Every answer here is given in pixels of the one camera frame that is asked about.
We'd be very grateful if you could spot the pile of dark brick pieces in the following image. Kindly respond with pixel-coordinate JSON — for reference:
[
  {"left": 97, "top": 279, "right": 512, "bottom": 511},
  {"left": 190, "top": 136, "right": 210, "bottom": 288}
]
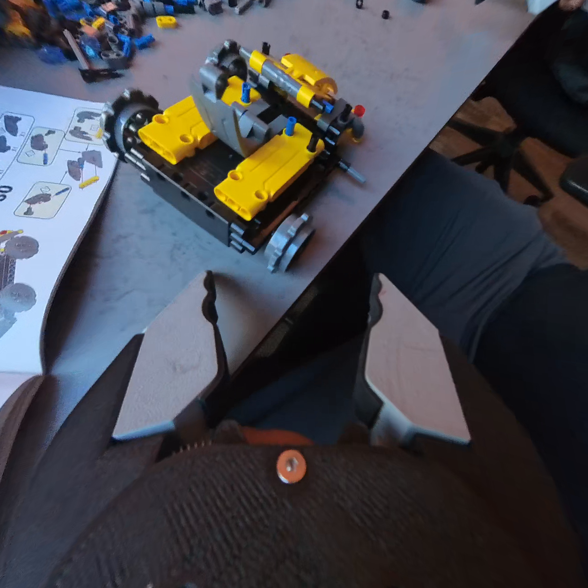
[{"left": 0, "top": 0, "right": 276, "bottom": 84}]

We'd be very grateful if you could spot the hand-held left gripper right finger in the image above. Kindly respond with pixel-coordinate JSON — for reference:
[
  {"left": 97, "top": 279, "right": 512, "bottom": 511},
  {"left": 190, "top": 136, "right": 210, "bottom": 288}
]
[{"left": 364, "top": 273, "right": 472, "bottom": 447}]

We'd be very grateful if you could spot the yellow toy brick car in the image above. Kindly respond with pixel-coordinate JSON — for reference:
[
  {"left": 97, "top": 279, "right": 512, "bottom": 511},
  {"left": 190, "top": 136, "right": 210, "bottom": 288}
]
[{"left": 100, "top": 39, "right": 368, "bottom": 274}]

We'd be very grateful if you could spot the white instruction booklet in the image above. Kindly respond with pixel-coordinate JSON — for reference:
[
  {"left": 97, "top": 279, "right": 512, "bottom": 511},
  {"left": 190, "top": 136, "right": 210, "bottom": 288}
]
[{"left": 0, "top": 85, "right": 119, "bottom": 409}]

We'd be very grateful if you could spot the person's black top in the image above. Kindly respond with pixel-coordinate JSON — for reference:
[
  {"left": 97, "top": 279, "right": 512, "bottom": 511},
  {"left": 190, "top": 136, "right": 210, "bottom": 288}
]
[{"left": 478, "top": 262, "right": 588, "bottom": 533}]

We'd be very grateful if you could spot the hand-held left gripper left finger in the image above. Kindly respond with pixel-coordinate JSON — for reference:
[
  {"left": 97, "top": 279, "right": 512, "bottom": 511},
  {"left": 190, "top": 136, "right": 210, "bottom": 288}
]
[{"left": 111, "top": 270, "right": 230, "bottom": 439}]

